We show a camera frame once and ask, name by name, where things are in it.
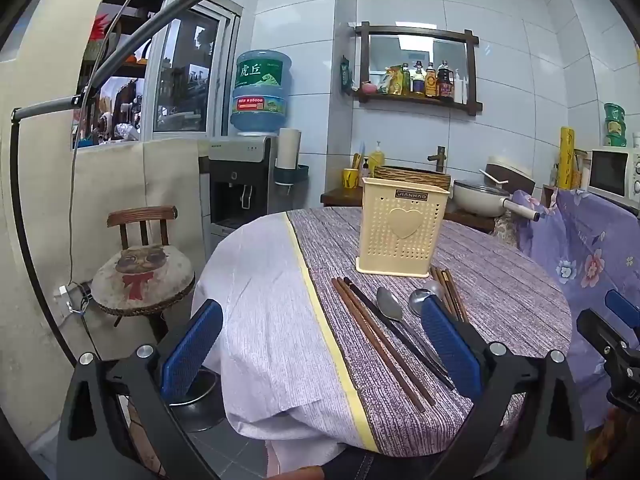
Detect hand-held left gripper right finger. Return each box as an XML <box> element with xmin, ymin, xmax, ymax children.
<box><xmin>420</xmin><ymin>295</ymin><xmax>587</xmax><ymax>480</ymax></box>

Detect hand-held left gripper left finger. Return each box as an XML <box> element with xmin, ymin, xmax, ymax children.
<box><xmin>56</xmin><ymin>299</ymin><xmax>224</xmax><ymax>480</ymax></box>

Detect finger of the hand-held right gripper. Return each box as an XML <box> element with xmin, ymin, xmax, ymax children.
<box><xmin>576</xmin><ymin>308</ymin><xmax>640</xmax><ymax>369</ymax></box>
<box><xmin>605</xmin><ymin>289</ymin><xmax>640</xmax><ymax>331</ymax></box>

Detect brown wooden chopstick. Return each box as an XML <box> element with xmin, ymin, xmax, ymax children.
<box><xmin>430</xmin><ymin>268</ymin><xmax>453</xmax><ymax>311</ymax></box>
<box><xmin>443</xmin><ymin>268</ymin><xmax>470</xmax><ymax>324</ymax></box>
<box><xmin>436</xmin><ymin>268</ymin><xmax>463</xmax><ymax>322</ymax></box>
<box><xmin>338</xmin><ymin>277</ymin><xmax>437</xmax><ymax>407</ymax></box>
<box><xmin>331</xmin><ymin>278</ymin><xmax>427</xmax><ymax>414</ymax></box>

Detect round steel spoon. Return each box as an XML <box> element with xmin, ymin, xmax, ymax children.
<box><xmin>408</xmin><ymin>280</ymin><xmax>445</xmax><ymax>317</ymax></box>

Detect oval steel spoon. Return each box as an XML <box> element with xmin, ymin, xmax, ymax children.
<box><xmin>376</xmin><ymin>286</ymin><xmax>455</xmax><ymax>388</ymax></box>

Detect black chopstick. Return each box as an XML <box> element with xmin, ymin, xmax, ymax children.
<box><xmin>343</xmin><ymin>276</ymin><xmax>457</xmax><ymax>392</ymax></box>

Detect cream plastic utensil holder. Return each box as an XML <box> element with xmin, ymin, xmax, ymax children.
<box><xmin>355</xmin><ymin>176</ymin><xmax>451</xmax><ymax>279</ymax></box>

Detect round metal table base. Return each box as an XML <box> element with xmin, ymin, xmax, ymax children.
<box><xmin>167</xmin><ymin>365</ymin><xmax>226</xmax><ymax>433</ymax></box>

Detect purple striped tablecloth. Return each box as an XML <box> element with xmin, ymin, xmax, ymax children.
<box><xmin>285</xmin><ymin>206</ymin><xmax>573</xmax><ymax>453</ymax></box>

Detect cat print seat cushion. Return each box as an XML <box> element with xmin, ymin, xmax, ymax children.
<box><xmin>91</xmin><ymin>244</ymin><xmax>196</xmax><ymax>317</ymax></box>

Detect purple floral cloth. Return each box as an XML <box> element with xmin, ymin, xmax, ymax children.
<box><xmin>510</xmin><ymin>187</ymin><xmax>640</xmax><ymax>436</ymax></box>

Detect white cloth yellow edge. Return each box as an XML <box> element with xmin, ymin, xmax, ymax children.
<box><xmin>191</xmin><ymin>210</ymin><xmax>381</xmax><ymax>476</ymax></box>

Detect brown patterned cloth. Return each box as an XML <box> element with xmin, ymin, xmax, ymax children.
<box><xmin>492</xmin><ymin>210</ymin><xmax>523</xmax><ymax>248</ymax></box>

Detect white power strip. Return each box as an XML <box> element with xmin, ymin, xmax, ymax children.
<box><xmin>54</xmin><ymin>282</ymin><xmax>93</xmax><ymax>313</ymax></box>

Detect white microwave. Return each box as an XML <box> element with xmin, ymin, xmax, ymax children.
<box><xmin>586</xmin><ymin>146</ymin><xmax>640</xmax><ymax>211</ymax></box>

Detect wooden chair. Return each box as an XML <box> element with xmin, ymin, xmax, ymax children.
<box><xmin>90</xmin><ymin>205</ymin><xmax>197</xmax><ymax>341</ymax></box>

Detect cream frying pan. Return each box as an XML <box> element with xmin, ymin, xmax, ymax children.
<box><xmin>452</xmin><ymin>179</ymin><xmax>541</xmax><ymax>222</ymax></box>

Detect yellow roll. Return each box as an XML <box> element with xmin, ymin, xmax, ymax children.
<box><xmin>558</xmin><ymin>126</ymin><xmax>577</xmax><ymax>191</ymax></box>

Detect beige fabric panel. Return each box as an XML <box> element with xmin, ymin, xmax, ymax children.
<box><xmin>142</xmin><ymin>139</ymin><xmax>208</xmax><ymax>266</ymax></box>

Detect green canisters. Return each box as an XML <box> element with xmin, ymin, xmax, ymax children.
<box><xmin>602</xmin><ymin>102</ymin><xmax>627</xmax><ymax>148</ymax></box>

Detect woven basket basin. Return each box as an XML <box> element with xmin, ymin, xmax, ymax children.
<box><xmin>372</xmin><ymin>164</ymin><xmax>452</xmax><ymax>192</ymax></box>

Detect dark wooden counter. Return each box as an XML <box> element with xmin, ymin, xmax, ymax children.
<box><xmin>320</xmin><ymin>187</ymin><xmax>511</xmax><ymax>233</ymax></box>

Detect water dispenser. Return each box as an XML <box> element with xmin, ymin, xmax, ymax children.
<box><xmin>207</xmin><ymin>135</ymin><xmax>273</xmax><ymax>233</ymax></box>

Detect yellow soap dispenser bottle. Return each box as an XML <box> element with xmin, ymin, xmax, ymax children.
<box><xmin>368</xmin><ymin>141</ymin><xmax>386</xmax><ymax>178</ymax></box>

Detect blue water jug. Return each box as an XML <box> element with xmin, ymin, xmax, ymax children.
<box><xmin>230</xmin><ymin>50</ymin><xmax>293</xmax><ymax>136</ymax></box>

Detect row of condiment bottles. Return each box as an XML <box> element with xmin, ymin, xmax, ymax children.
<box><xmin>400</xmin><ymin>60</ymin><xmax>473</xmax><ymax>103</ymax></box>

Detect yellow food packet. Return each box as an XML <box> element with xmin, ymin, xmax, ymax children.
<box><xmin>378</xmin><ymin>66</ymin><xmax>403</xmax><ymax>96</ymax></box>

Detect sliding window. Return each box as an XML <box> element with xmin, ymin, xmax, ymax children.
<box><xmin>145</xmin><ymin>0</ymin><xmax>241</xmax><ymax>136</ymax></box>

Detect black boom stand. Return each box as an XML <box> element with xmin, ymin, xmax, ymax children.
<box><xmin>10</xmin><ymin>0</ymin><xmax>221</xmax><ymax>366</ymax></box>

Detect grey hanging cable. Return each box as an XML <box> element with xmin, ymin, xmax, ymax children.
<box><xmin>67</xmin><ymin>0</ymin><xmax>166</xmax><ymax>286</ymax></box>

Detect dark wooden wall shelf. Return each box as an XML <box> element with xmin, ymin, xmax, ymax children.
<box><xmin>348</xmin><ymin>21</ymin><xmax>484</xmax><ymax>117</ymax></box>

